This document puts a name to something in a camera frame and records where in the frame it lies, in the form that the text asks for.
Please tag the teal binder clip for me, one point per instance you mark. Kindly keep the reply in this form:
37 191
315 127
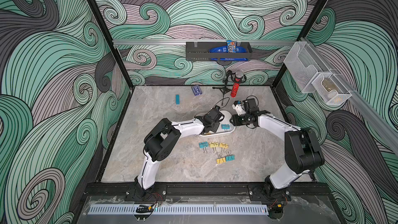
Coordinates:
204 146
229 156
225 127

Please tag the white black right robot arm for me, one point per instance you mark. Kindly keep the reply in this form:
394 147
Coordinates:
302 149

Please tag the black corner frame post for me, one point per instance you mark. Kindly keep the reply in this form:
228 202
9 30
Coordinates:
319 5

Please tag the black microphone tripod stand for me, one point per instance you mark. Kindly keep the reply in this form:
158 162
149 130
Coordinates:
224 89

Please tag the aluminium wall rail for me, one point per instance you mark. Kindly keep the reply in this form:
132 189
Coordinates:
388 134
179 42

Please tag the white plastic storage box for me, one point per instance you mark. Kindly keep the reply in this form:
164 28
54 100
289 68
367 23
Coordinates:
220 132

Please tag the clear plastic wall bin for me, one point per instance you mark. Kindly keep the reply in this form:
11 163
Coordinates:
302 62

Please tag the small clear wall bin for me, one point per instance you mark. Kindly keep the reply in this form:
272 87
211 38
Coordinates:
330 89

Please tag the black left corner post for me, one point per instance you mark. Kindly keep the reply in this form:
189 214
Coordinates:
109 40

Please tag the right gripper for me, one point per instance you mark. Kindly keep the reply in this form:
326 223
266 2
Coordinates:
238 120

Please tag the red glitter microphone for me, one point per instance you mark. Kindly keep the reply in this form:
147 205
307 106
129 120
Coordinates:
237 78

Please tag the blue card box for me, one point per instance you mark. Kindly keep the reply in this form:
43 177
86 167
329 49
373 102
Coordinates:
196 90

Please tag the black wall shelf basket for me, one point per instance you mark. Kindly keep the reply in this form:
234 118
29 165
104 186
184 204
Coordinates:
201 51

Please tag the yellow binder clip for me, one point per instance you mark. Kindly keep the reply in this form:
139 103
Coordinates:
223 147
214 146
221 159

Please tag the right aluminium wall rail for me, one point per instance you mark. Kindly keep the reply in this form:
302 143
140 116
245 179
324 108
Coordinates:
388 134

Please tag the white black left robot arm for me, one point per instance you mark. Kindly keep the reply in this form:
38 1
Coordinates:
161 140

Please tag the blue package in shelf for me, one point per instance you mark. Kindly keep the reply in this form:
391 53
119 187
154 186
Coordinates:
224 49

